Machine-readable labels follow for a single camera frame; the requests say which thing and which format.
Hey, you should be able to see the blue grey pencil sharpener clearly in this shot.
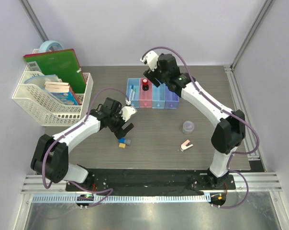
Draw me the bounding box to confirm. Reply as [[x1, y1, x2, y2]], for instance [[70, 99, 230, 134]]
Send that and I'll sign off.
[[118, 138, 131, 146]]

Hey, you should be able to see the red black stamp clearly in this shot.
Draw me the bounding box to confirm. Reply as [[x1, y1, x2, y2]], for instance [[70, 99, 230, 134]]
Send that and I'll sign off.
[[142, 79, 149, 91]]

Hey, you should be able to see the light blue drawer box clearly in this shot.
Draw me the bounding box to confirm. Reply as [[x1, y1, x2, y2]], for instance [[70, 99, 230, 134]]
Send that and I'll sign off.
[[126, 78, 140, 108]]

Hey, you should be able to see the pink drawer box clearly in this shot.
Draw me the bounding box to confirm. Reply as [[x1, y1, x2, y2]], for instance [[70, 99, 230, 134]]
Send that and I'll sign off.
[[140, 78, 152, 108]]

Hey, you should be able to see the blue white marker pen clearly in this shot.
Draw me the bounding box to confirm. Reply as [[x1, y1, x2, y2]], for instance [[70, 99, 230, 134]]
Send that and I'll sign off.
[[129, 85, 134, 101]]

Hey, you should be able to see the pink staple remover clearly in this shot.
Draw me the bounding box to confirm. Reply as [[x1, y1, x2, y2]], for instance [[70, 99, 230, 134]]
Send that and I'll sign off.
[[180, 139, 193, 152]]

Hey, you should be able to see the clear paperclip jar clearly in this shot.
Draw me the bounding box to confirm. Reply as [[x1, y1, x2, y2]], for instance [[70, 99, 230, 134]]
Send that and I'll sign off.
[[182, 121, 195, 134]]

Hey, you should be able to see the purple drawer box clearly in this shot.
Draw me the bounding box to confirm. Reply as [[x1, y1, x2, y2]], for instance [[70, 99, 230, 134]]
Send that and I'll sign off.
[[165, 86, 179, 109]]

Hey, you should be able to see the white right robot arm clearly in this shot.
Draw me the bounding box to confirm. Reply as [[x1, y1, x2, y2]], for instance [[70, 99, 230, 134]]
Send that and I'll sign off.
[[140, 51, 245, 189]]

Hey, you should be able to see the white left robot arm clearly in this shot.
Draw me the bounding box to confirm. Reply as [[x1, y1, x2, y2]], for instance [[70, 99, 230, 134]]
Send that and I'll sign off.
[[30, 97, 137, 191]]

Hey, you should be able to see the white mesh file organizer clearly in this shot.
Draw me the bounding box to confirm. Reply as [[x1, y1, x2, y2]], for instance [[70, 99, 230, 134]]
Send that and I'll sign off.
[[12, 49, 93, 127]]

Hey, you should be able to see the stack of notebooks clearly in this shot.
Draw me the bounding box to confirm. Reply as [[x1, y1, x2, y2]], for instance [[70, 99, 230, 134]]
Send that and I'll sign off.
[[44, 81, 70, 93]]

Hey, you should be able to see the green folder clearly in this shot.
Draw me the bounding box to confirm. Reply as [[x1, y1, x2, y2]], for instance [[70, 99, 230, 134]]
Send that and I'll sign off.
[[23, 49, 86, 93]]

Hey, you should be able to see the clear blue plastic pouch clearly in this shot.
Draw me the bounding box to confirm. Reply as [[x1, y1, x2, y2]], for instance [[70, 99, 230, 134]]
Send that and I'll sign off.
[[24, 75, 62, 91]]

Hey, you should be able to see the light blue tape roll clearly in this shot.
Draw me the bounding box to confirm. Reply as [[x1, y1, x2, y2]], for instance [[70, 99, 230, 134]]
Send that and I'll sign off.
[[38, 40, 64, 53]]

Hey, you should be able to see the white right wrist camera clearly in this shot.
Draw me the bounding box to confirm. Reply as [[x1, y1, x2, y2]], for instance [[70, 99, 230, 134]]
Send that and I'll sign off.
[[140, 50, 159, 71]]

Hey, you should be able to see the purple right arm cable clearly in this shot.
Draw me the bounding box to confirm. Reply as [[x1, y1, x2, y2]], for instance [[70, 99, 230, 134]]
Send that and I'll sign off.
[[141, 46, 260, 209]]

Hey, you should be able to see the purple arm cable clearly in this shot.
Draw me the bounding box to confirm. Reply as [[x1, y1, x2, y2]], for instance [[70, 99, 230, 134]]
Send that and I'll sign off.
[[41, 88, 132, 208], [141, 46, 260, 209]]

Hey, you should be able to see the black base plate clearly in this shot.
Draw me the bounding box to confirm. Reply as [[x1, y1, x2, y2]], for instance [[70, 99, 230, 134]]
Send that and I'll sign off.
[[65, 167, 236, 196]]

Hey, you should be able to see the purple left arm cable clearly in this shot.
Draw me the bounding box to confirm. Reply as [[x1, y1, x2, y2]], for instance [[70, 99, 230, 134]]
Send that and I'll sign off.
[[41, 88, 132, 208]]

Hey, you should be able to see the white slotted cable duct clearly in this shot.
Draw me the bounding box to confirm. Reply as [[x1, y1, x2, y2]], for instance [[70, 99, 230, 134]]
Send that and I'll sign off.
[[32, 193, 211, 204]]

